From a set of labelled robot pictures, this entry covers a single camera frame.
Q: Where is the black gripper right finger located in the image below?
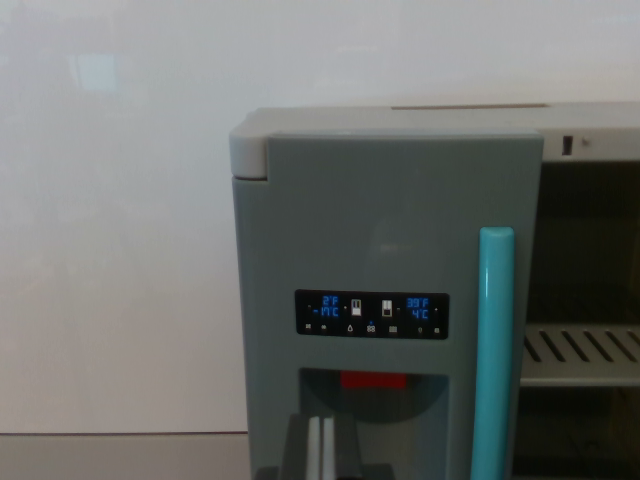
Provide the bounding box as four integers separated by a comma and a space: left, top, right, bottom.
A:
321, 414, 362, 480

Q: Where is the grey fridge door with dispenser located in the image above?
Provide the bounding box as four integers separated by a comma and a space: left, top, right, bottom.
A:
231, 130, 545, 480

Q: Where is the white toy fridge body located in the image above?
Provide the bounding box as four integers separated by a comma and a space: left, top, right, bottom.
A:
228, 102, 640, 480

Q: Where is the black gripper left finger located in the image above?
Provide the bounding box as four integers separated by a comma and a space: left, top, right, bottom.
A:
285, 413, 322, 480

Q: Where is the white slotted fridge shelf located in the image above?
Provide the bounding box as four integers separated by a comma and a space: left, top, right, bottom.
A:
519, 324, 640, 389

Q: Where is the teal handle of dispenser door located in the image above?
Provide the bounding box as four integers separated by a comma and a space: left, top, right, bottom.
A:
469, 226, 516, 480

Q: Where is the red dispenser lever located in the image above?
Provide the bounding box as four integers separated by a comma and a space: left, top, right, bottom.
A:
340, 371, 407, 390

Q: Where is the black temperature display panel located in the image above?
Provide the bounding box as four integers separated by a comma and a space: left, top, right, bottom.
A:
293, 288, 450, 341

